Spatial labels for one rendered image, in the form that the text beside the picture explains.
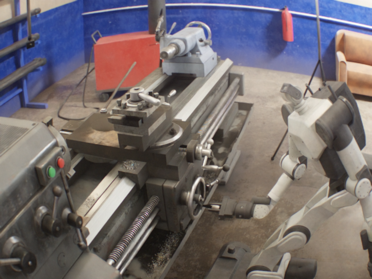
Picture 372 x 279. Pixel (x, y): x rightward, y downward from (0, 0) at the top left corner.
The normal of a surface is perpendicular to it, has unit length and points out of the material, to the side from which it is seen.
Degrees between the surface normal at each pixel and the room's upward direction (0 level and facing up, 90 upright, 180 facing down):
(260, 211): 55
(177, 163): 0
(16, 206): 90
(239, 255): 45
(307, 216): 90
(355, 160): 70
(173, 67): 90
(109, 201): 36
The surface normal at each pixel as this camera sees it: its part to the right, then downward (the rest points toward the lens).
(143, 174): 0.95, 0.10
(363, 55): -0.32, 0.65
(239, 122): -0.05, -0.90
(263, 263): -0.36, 0.43
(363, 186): 0.06, 0.11
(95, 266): 0.46, -0.70
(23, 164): 0.63, -0.56
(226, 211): -0.22, -0.49
